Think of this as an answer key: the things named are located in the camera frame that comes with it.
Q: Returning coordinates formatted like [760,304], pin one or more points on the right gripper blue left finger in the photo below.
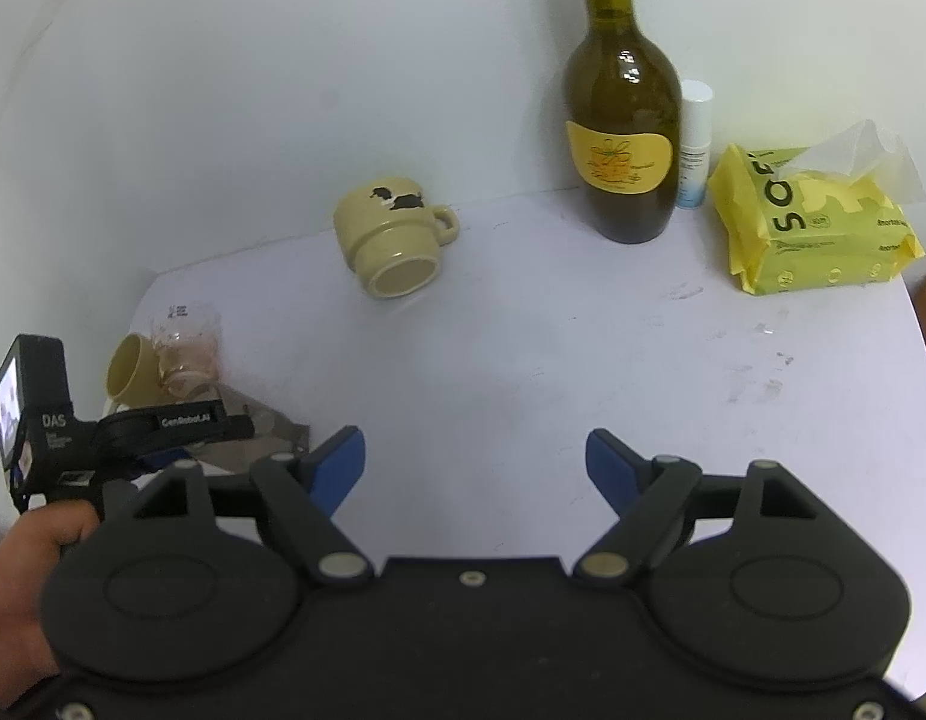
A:
[299,497]

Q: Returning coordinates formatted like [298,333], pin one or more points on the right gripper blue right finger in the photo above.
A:
[651,499]

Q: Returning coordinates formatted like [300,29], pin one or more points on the smoky grey glass mug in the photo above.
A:
[274,433]

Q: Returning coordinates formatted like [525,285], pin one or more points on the olive yellow ceramic cup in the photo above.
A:
[133,378]

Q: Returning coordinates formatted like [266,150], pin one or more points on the pink tinted glass cup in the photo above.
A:
[186,339]

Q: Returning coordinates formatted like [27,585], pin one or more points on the person's left hand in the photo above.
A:
[28,555]

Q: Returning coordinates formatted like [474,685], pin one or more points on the cream mug with dog print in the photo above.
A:
[391,237]

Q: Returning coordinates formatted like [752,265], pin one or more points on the yellow tissue pack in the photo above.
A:
[828,215]

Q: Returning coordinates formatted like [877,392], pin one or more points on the dark green wine bottle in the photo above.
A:
[623,124]

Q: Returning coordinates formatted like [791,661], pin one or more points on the white spray bottle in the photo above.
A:
[695,154]

